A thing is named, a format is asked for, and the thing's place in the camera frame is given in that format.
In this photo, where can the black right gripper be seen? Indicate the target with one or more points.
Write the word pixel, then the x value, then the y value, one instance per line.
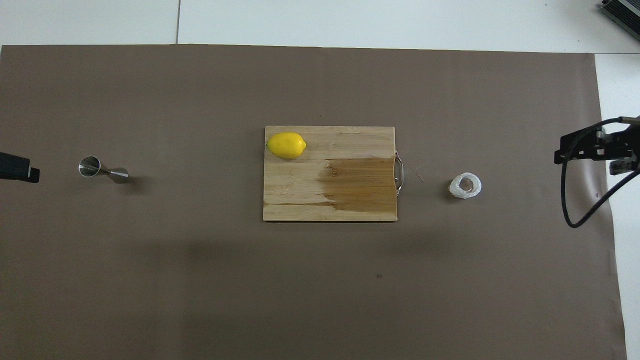
pixel 625 145

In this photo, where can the stainless steel jigger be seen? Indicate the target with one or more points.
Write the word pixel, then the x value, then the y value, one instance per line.
pixel 90 166

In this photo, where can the clear plastic cup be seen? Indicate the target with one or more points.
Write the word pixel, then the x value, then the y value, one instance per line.
pixel 456 190

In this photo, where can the grey metal device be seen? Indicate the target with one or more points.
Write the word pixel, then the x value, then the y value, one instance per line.
pixel 622 12

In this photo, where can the brown paper mat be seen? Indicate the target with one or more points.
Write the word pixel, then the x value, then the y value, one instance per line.
pixel 150 275

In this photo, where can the wooden cutting board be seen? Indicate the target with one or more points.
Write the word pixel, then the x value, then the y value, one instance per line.
pixel 350 200

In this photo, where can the yellow lemon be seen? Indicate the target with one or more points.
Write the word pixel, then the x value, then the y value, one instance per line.
pixel 286 145

